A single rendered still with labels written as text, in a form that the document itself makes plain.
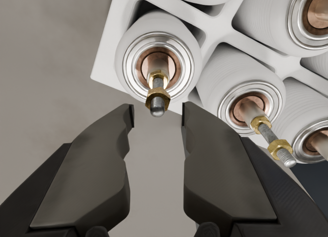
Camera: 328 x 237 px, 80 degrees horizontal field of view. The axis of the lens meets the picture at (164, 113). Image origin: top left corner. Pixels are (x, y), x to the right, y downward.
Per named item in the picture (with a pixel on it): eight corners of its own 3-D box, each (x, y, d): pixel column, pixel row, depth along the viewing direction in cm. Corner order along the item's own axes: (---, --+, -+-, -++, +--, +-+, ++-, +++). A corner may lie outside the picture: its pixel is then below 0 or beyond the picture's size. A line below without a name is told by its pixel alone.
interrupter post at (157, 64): (174, 64, 21) (175, 75, 18) (162, 82, 22) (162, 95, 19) (154, 52, 20) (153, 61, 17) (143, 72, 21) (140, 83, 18)
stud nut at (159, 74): (172, 80, 18) (172, 83, 18) (159, 92, 19) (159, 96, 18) (156, 65, 18) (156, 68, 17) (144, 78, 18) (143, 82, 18)
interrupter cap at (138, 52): (208, 56, 21) (209, 58, 20) (169, 110, 24) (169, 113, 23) (144, 13, 18) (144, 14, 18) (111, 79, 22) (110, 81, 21)
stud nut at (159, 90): (174, 98, 15) (175, 103, 14) (159, 112, 16) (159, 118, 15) (156, 81, 14) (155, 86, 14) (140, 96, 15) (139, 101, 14)
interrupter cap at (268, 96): (285, 75, 22) (289, 76, 21) (273, 130, 26) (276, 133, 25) (216, 82, 22) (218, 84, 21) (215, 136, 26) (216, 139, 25)
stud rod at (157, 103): (165, 73, 20) (168, 112, 13) (158, 80, 20) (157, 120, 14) (158, 66, 19) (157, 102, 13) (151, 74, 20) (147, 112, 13)
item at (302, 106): (254, 114, 45) (303, 176, 30) (228, 88, 42) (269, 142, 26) (292, 85, 42) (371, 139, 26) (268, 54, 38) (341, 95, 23)
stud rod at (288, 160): (258, 111, 22) (298, 159, 16) (256, 118, 23) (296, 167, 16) (249, 112, 22) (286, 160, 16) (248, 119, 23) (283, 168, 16)
